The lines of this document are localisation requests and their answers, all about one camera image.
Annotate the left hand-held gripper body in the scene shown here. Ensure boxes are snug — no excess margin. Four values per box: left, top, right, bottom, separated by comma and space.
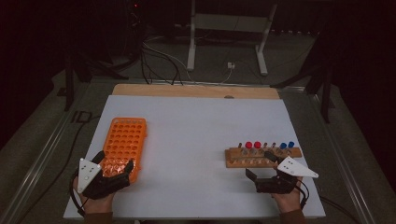
76, 158, 131, 201

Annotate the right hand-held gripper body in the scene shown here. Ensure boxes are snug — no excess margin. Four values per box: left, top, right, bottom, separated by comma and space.
255, 156, 319, 195

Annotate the wooden test tube rack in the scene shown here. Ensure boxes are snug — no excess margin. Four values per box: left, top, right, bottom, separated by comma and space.
224, 141, 303, 169

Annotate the orange plastic test tube rack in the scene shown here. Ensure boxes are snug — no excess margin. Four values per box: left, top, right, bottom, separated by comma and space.
100, 117, 148, 184

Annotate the person's left hand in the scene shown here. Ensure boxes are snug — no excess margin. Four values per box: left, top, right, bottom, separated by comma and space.
73, 177, 117, 215

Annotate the person's right hand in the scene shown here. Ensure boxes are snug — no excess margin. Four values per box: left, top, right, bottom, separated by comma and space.
271, 175, 305, 215

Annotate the white table mat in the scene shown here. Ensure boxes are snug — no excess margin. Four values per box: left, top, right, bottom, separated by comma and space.
63, 94, 326, 220

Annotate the black tripod stand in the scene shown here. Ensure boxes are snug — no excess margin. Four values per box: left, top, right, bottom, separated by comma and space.
64, 52, 130, 112
270, 55, 336, 124

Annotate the grey metal stand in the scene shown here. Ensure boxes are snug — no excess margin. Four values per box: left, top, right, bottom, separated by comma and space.
186, 0, 278, 77

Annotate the black floor cable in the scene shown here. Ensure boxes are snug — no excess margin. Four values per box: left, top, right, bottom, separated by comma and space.
15, 115, 102, 224
318, 195, 361, 224

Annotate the left hand-held gripper cable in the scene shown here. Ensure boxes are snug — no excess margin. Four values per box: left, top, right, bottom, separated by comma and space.
68, 171, 87, 217

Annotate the hand-held gripper cable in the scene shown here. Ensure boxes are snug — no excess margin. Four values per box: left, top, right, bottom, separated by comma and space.
68, 171, 87, 217
298, 177, 311, 210

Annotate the right hand-held gripper cable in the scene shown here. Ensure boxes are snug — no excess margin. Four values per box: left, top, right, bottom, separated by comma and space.
298, 177, 311, 210

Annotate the aluminium floor frame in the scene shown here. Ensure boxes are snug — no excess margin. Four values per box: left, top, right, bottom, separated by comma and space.
0, 77, 396, 224

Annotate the white plug cable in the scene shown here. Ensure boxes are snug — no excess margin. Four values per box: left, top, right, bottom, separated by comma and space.
218, 68, 233, 85

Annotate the black floor cables bundle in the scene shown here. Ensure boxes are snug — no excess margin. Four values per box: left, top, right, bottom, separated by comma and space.
139, 38, 185, 87

